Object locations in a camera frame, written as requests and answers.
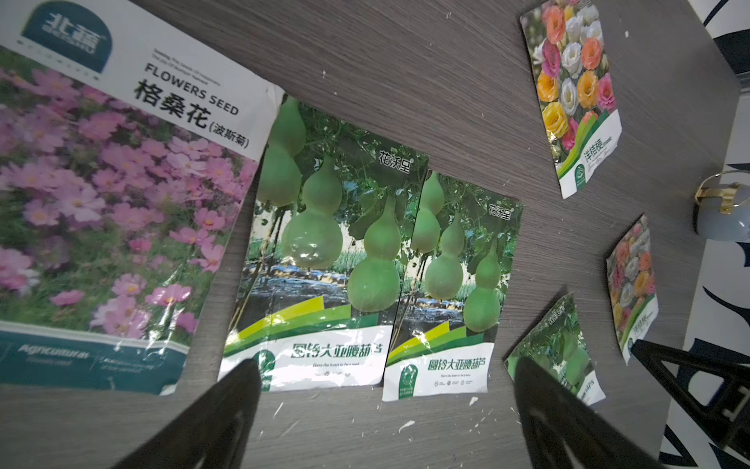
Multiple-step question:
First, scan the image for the mixed colour flower seed packet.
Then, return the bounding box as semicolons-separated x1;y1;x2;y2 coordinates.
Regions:
520;1;622;199

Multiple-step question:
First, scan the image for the orange flower seed packet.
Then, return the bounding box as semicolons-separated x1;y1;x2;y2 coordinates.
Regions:
605;214;659;365

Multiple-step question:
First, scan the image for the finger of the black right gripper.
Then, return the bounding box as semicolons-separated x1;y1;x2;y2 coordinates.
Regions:
631;339;749;459

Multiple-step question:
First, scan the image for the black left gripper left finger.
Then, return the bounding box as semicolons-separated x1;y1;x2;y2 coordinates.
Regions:
115;360;262;468

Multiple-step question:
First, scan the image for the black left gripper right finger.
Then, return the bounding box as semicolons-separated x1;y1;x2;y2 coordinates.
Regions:
514;358;662;468

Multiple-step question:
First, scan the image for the small white round clock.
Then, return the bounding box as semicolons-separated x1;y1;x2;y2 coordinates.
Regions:
693;169;749;242

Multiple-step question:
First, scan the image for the pink flower seed packet white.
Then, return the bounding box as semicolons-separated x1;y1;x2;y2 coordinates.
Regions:
1;1;284;395

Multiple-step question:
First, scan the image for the green melon seed packet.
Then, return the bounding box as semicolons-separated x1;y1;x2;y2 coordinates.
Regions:
382;172;523;402
505;293;605;406
219;96;429;392

